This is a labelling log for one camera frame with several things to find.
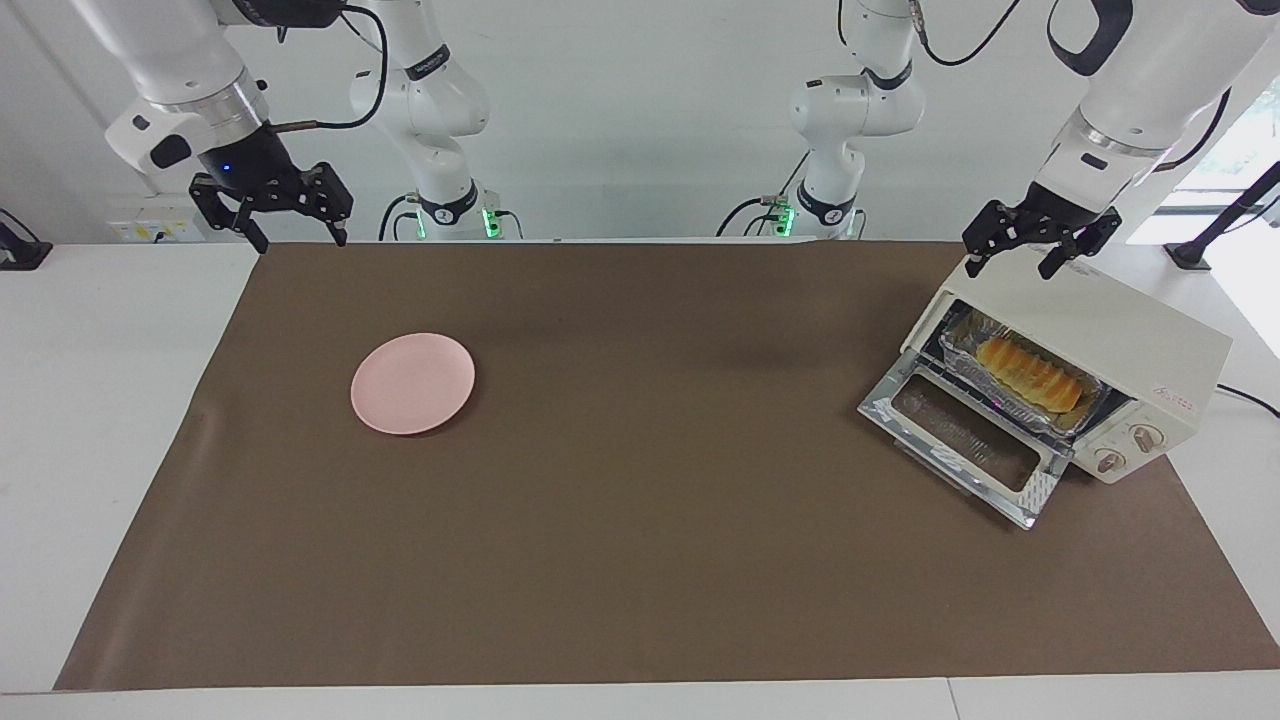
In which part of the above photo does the glass oven door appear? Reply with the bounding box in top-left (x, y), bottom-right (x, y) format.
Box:
top-left (858, 350), bottom-right (1073, 531)

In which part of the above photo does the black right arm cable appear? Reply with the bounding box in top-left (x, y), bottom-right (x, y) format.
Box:
top-left (260, 0), bottom-right (388, 133)

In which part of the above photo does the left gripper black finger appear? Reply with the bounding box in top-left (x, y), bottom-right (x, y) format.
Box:
top-left (963, 200), bottom-right (1019, 279)
top-left (1038, 210), bottom-right (1123, 281)

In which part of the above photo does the cream toaster oven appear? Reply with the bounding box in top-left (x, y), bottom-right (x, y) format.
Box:
top-left (900, 245), bottom-right (1234, 486)

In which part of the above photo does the brown table mat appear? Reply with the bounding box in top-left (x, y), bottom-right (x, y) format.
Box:
top-left (55, 240), bottom-right (1280, 691)

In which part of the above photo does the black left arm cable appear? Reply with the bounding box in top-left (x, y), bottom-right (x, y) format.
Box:
top-left (838, 0), bottom-right (1233, 173)

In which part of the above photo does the aluminium foil tray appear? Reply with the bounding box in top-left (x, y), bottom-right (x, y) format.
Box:
top-left (938, 305), bottom-right (1106, 436)

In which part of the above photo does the golden ridged bread loaf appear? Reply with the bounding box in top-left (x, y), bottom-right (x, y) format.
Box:
top-left (975, 335), bottom-right (1084, 414)

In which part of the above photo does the pink round plate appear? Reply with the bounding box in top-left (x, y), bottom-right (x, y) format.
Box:
top-left (350, 333), bottom-right (476, 436)

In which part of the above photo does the white wall socket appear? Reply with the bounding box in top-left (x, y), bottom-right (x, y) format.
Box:
top-left (108, 195), bottom-right (206, 244)

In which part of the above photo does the black desk clamp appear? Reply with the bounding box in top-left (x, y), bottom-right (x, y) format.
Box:
top-left (0, 208), bottom-right (53, 271)

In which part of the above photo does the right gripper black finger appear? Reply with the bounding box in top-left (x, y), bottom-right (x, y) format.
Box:
top-left (190, 175), bottom-right (269, 253)
top-left (305, 163), bottom-right (353, 248)

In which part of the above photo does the black camera stand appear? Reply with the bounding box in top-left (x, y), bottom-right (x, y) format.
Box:
top-left (1165, 160), bottom-right (1280, 271)

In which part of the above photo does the black oven power cable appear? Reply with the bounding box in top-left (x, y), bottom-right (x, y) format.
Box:
top-left (1218, 385), bottom-right (1280, 419)

